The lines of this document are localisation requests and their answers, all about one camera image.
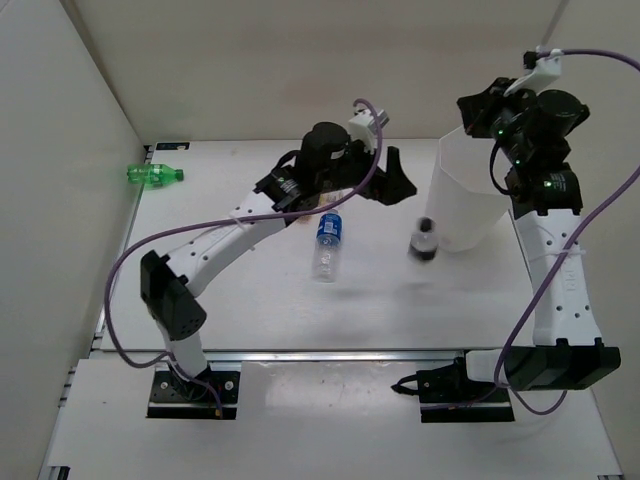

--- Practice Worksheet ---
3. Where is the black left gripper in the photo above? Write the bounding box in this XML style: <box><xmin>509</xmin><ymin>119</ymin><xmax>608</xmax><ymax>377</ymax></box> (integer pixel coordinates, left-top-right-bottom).
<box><xmin>315</xmin><ymin>133</ymin><xmax>415</xmax><ymax>204</ymax></box>

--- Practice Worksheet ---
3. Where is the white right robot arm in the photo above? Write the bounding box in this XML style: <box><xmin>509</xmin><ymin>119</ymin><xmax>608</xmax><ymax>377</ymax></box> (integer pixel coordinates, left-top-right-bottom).
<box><xmin>417</xmin><ymin>77</ymin><xmax>621</xmax><ymax>409</ymax></box>

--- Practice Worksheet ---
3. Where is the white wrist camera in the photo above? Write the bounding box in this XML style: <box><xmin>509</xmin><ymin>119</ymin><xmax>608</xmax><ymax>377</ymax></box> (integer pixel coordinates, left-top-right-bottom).
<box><xmin>504</xmin><ymin>46</ymin><xmax>563</xmax><ymax>97</ymax></box>
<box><xmin>347</xmin><ymin>107</ymin><xmax>377</xmax><ymax>154</ymax></box>

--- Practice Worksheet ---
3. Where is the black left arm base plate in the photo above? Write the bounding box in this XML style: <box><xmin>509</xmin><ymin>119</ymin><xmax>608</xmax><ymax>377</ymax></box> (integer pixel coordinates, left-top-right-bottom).
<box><xmin>146</xmin><ymin>364</ymin><xmax>241</xmax><ymax>420</ymax></box>

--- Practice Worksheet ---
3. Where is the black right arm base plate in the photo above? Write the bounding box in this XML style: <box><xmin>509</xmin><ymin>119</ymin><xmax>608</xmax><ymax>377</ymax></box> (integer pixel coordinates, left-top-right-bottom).
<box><xmin>416</xmin><ymin>365</ymin><xmax>515</xmax><ymax>424</ymax></box>

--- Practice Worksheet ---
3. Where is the green plastic bottle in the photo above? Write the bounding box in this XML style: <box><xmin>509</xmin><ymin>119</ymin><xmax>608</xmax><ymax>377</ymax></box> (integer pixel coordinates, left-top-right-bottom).
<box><xmin>127</xmin><ymin>163</ymin><xmax>185</xmax><ymax>189</ymax></box>

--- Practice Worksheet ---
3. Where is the black label water bottle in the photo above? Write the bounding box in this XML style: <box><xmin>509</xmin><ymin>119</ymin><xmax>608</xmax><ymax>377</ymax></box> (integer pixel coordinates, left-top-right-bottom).
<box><xmin>408</xmin><ymin>217</ymin><xmax>439</xmax><ymax>263</ymax></box>

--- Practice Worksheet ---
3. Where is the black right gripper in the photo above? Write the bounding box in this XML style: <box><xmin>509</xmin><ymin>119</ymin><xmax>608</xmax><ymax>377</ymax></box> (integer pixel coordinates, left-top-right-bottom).
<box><xmin>459</xmin><ymin>79</ymin><xmax>536</xmax><ymax>165</ymax></box>

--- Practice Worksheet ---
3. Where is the blue label water bottle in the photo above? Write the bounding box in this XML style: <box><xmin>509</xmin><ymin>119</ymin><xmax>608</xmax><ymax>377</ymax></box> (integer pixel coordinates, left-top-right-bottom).
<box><xmin>312</xmin><ymin>210</ymin><xmax>343</xmax><ymax>283</ymax></box>

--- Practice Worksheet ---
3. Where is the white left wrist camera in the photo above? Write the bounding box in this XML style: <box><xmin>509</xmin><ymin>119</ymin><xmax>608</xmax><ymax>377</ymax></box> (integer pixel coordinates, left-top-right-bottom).
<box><xmin>347</xmin><ymin>107</ymin><xmax>377</xmax><ymax>154</ymax></box>

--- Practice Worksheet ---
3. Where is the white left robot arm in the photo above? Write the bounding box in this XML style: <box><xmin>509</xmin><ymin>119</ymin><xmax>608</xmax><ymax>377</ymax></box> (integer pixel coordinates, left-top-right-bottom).
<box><xmin>140</xmin><ymin>118</ymin><xmax>417</xmax><ymax>400</ymax></box>

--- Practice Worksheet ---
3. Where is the dark table corner label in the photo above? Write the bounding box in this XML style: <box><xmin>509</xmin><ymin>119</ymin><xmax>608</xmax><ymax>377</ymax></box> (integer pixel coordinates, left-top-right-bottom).
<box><xmin>155</xmin><ymin>142</ymin><xmax>190</xmax><ymax>151</ymax></box>

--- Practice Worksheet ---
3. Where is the yellow label clear bottle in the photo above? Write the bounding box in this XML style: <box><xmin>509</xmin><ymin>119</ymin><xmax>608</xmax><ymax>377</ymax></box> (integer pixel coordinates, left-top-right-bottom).
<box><xmin>319</xmin><ymin>191</ymin><xmax>344</xmax><ymax>206</ymax></box>

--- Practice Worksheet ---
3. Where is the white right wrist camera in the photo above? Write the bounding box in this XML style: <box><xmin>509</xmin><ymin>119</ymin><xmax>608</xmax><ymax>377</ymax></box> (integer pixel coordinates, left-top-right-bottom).
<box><xmin>504</xmin><ymin>46</ymin><xmax>563</xmax><ymax>97</ymax></box>

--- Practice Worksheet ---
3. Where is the white octagonal bin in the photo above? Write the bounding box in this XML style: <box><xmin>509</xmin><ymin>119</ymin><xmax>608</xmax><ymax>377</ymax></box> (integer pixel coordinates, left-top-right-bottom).
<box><xmin>426</xmin><ymin>127</ymin><xmax>510</xmax><ymax>253</ymax></box>

